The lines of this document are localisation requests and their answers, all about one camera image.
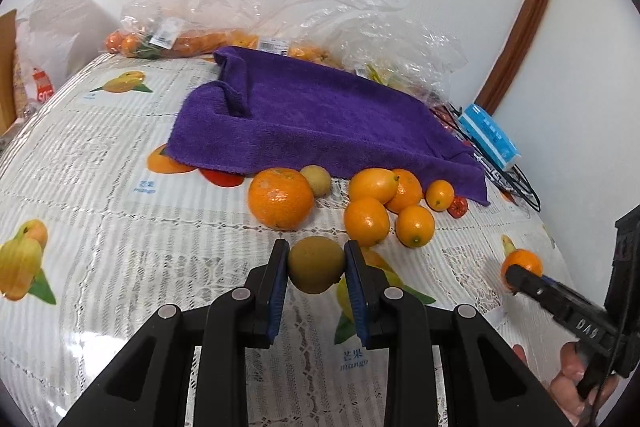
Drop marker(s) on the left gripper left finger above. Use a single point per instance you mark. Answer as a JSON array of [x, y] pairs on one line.
[[200, 350]]

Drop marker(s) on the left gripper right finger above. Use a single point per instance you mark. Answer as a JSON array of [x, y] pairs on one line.
[[486, 384]]

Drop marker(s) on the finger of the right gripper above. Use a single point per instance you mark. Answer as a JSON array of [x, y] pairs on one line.
[[570, 310]]

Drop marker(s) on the small orange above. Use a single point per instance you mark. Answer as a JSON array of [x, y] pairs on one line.
[[439, 195], [526, 260]]

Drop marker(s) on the small red fruit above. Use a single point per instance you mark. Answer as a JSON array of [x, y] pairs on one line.
[[458, 207]]

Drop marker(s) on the round orange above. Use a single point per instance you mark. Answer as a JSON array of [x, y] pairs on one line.
[[366, 220], [415, 226]]

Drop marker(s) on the brown kiwi fruit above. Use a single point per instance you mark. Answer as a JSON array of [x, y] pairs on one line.
[[315, 263]]

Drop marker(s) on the oval orange kumquat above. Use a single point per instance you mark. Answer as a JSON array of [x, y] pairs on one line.
[[378, 183]]

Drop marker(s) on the large orange mandarin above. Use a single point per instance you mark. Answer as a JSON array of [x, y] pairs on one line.
[[280, 198]]

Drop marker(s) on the person's right hand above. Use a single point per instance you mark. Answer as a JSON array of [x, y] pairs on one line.
[[563, 388]]

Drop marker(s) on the fruit-print tablecloth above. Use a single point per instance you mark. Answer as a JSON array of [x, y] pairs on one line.
[[124, 240]]

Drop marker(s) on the blue tissue pack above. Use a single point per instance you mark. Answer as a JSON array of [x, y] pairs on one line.
[[492, 140]]

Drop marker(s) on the small yellow-brown kiwi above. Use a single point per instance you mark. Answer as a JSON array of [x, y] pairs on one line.
[[319, 180]]

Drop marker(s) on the purple towel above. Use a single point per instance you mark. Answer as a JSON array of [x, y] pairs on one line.
[[265, 110]]

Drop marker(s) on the white plastic bag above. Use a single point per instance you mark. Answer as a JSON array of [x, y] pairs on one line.
[[54, 40]]

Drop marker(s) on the clear bag of oranges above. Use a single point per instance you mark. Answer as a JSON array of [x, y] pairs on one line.
[[152, 29]]

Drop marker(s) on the cardboard box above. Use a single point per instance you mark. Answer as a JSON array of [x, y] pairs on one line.
[[7, 48]]

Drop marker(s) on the clear crumpled plastic bag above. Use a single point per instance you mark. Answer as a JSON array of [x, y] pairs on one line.
[[374, 38]]

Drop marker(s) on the brown wooden door frame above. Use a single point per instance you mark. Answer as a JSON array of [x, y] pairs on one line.
[[512, 56]]

